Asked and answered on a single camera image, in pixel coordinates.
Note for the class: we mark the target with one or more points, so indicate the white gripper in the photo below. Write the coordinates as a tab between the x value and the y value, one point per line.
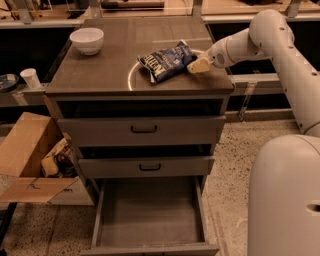
217	56

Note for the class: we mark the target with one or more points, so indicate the blue chip bag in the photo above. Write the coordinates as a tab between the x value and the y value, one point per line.
166	63

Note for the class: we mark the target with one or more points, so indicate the white robot base body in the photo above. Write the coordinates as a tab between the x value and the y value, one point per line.
284	197

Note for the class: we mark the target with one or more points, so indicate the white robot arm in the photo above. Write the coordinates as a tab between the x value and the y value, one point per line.
269	37

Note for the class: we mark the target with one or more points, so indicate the grey drawer cabinet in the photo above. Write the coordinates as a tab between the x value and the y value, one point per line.
113	84

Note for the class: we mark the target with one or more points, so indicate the top grey drawer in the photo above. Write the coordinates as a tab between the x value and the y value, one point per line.
87	132

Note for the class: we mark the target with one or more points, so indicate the middle grey drawer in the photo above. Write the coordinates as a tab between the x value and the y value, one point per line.
146	167

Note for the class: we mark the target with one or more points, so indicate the bottom grey open drawer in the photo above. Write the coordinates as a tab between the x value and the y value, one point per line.
160	216

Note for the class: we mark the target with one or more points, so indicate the white ceramic bowl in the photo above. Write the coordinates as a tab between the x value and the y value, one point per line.
87	40

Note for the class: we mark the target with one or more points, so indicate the snack bags in box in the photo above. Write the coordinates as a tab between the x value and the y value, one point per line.
58	162

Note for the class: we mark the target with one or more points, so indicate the white paper cup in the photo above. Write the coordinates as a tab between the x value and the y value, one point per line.
30	77

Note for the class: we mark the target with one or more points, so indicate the open cardboard box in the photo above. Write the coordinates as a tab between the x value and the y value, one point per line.
21	152

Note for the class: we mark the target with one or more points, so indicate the dark round lid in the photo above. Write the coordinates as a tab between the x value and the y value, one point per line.
8	82

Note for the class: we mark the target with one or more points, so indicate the metal rail frame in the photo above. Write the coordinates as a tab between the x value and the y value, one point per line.
258	97

